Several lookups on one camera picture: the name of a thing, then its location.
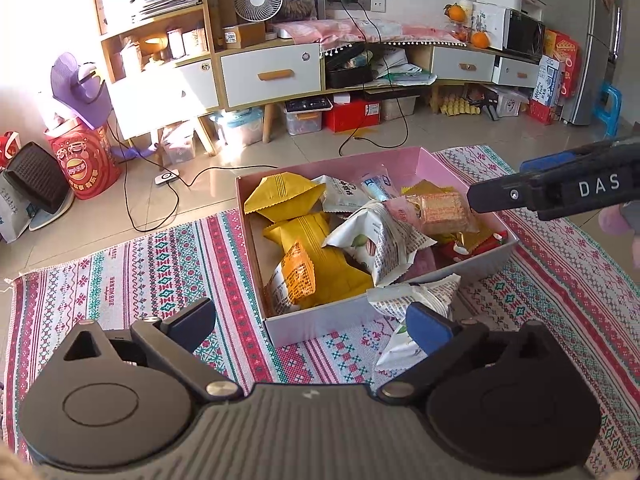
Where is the small white stand drawer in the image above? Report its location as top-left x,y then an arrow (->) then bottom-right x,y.
491,56 -> 542,89

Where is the wide white stand drawer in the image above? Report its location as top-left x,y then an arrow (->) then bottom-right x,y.
431,46 -> 497,84

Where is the pink cardboard box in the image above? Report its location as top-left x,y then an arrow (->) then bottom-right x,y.
235,146 -> 521,348

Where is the white black microwave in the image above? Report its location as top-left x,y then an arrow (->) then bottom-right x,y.
471,1 -> 547,64

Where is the person's right hand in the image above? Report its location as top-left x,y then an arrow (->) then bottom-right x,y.
601,201 -> 640,237

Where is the red flat box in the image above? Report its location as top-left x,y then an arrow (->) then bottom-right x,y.
323,99 -> 382,133

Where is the white desk fan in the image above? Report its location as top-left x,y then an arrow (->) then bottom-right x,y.
233,0 -> 284,24

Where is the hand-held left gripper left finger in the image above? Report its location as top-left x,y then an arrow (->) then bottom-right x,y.
60,296 -> 247,403

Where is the small clear storage box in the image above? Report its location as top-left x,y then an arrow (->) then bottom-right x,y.
160,127 -> 198,166

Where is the white grey-print snack packet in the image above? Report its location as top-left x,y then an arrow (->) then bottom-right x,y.
321,200 -> 437,287
366,274 -> 462,372

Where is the white blue bread packet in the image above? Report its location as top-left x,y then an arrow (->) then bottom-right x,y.
360,170 -> 401,203

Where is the dark woven basket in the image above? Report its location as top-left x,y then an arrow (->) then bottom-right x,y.
4,141 -> 72,215

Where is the white drawer wooden handle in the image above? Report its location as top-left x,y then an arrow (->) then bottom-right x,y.
220,42 -> 323,109

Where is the white blue paper bag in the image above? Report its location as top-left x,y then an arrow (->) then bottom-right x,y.
0,170 -> 33,245

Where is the red plastic bag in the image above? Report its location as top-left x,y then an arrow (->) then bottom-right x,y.
0,130 -> 22,171

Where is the black storage case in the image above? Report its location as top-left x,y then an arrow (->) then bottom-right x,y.
324,42 -> 375,89

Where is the wooden shelf cabinet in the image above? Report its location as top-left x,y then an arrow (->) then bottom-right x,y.
91,0 -> 326,158

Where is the pile of papers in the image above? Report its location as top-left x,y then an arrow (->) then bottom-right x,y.
372,47 -> 439,87

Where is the small cardboard box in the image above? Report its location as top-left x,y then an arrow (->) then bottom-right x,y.
222,22 -> 267,51

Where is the small red carton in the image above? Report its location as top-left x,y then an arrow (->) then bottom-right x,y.
526,99 -> 557,127

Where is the patterned woven mat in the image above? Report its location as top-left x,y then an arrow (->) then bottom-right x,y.
0,145 -> 640,478

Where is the white blue-print snack packet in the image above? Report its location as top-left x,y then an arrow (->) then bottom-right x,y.
319,175 -> 372,213

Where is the orange white snack packet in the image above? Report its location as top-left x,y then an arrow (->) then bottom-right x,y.
263,239 -> 317,315

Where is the clear wafer biscuit packet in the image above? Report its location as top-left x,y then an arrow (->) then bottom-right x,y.
406,192 -> 476,235

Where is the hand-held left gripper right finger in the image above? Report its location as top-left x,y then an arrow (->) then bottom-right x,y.
376,301 -> 578,405

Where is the pink fringed cloth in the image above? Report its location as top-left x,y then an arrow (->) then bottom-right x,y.
272,18 -> 468,53

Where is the red printed bag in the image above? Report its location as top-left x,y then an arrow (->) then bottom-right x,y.
44,122 -> 123,202

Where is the clear storage box blue lid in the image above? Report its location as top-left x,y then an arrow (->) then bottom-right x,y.
214,107 -> 266,148

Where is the grey refrigerator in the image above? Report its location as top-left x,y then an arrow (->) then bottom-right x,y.
537,0 -> 633,127

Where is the yellow egg tray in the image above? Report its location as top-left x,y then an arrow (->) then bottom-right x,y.
429,94 -> 485,117

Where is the white cabinet door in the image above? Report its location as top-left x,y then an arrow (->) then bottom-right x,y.
106,62 -> 222,142

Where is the brown gold snack packet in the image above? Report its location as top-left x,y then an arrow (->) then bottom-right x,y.
452,220 -> 496,249

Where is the blue white carton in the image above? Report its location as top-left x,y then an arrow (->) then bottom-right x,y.
530,55 -> 565,111

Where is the blue plastic stool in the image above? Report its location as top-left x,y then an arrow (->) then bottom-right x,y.
597,81 -> 624,137

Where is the red snack packet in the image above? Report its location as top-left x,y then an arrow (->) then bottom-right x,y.
435,230 -> 508,262

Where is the red yellow carton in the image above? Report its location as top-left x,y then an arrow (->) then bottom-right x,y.
542,29 -> 582,100

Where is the clear storage box black lid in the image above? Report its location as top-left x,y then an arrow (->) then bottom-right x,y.
282,97 -> 334,136

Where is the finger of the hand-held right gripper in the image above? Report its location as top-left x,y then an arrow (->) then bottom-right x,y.
469,171 -> 541,215
519,136 -> 640,176

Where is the small white carton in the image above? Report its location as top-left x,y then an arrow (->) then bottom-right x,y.
495,94 -> 525,118

